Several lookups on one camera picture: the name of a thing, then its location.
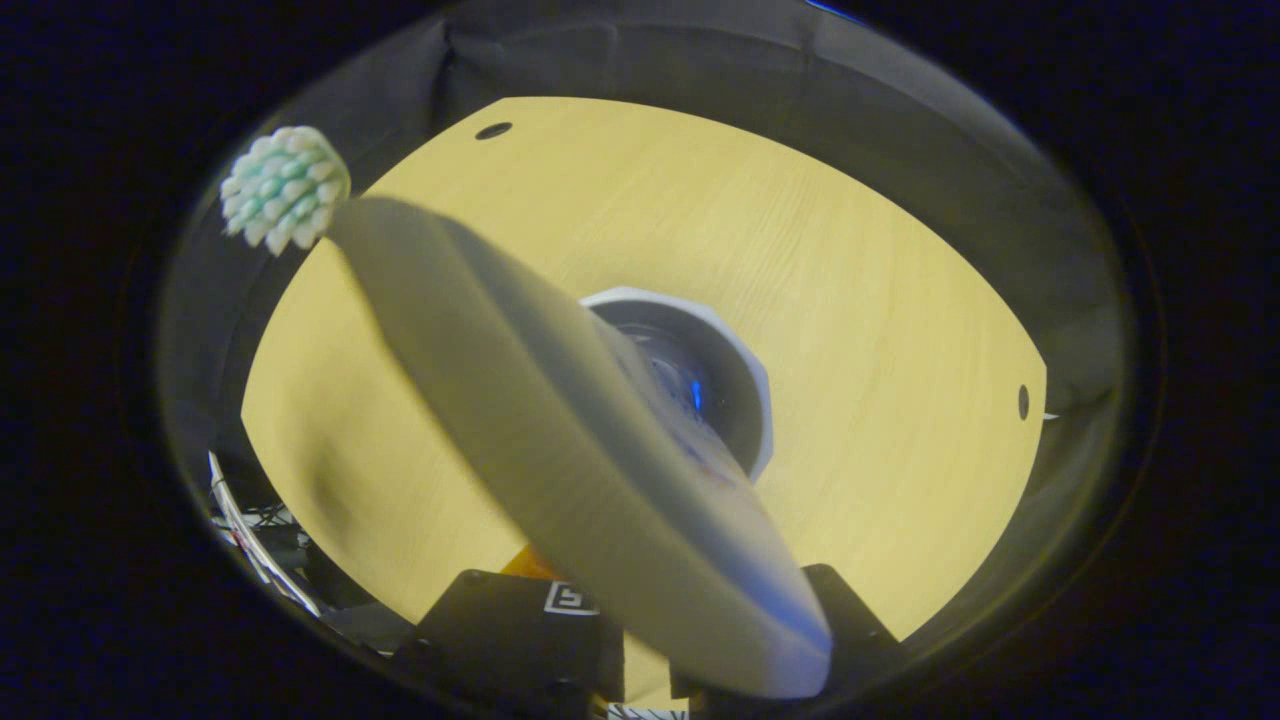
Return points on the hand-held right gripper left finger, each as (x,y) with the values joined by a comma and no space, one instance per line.
(490,630)

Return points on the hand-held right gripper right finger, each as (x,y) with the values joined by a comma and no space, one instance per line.
(855,640)

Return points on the white cup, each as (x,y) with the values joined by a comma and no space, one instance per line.
(720,325)

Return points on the wooden desktop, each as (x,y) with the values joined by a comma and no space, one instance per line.
(880,350)

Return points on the white toothpaste tube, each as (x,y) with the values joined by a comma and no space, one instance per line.
(560,450)

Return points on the pale green toothbrush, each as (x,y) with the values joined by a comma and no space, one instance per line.
(285,190)

